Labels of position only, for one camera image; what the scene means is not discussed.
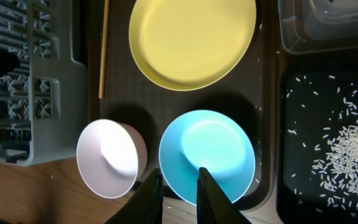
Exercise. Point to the clear plastic bin lid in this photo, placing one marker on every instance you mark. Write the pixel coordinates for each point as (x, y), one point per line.
(294, 38)

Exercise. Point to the white plastic bowl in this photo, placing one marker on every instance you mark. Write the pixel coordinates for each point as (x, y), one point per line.
(110, 157)

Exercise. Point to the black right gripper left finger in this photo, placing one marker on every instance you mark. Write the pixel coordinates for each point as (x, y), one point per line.
(146, 204)

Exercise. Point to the black waste tray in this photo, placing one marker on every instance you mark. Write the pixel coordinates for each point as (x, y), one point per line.
(309, 109)

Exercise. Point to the grey plastic dish rack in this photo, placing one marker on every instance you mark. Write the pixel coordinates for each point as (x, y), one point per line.
(43, 102)

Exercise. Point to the dark brown serving tray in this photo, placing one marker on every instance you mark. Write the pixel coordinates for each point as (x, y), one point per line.
(246, 94)

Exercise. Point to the clear plastic waste bin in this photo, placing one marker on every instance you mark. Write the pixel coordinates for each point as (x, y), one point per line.
(329, 20)

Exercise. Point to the pile of rice grains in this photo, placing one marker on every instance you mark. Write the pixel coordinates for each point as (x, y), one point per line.
(350, 155)

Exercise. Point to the light blue plastic bowl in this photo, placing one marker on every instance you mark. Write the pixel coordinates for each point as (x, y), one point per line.
(211, 140)

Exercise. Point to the wooden chopstick right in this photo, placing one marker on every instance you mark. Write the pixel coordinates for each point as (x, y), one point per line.
(104, 44)

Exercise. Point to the yellow plastic plate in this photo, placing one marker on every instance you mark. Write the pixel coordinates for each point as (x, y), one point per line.
(186, 45)

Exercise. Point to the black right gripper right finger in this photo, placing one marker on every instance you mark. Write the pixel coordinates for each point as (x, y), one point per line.
(212, 204)

